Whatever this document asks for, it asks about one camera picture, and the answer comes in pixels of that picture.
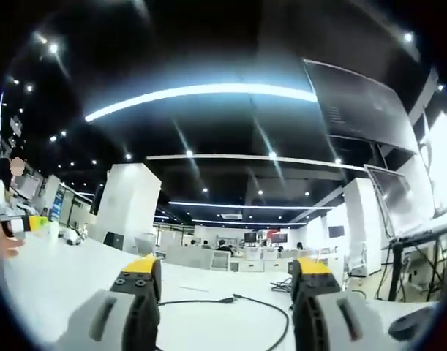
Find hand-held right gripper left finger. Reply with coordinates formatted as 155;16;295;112
58;255;162;351

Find small dark monitor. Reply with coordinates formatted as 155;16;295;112
364;163;437;235

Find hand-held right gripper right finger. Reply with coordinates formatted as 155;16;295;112
290;257;397;351

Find black box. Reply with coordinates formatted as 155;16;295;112
103;231;124;249

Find person's left hand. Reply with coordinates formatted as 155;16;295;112
0;223;26;260

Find white office chair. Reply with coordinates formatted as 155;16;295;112
344;241;369;281

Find bright white screen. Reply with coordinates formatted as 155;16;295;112
418;108;447;220

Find black round object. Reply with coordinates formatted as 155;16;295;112
387;304;444;343

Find white square pillar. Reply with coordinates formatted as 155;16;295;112
340;177;384;276
94;162;162;254

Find grey cable bundle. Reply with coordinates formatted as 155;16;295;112
268;276;294;294

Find white desk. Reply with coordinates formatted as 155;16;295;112
0;229;440;351

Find black monitor stand frame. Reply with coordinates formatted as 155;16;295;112
380;230;447;305

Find large dark monitor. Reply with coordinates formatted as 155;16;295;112
302;57;422;154

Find long ceiling light strip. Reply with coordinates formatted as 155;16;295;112
83;82;319;123

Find black charging cable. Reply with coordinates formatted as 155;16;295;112
155;294;290;351

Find blue lit display screen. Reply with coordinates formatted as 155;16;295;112
48;185;67;222

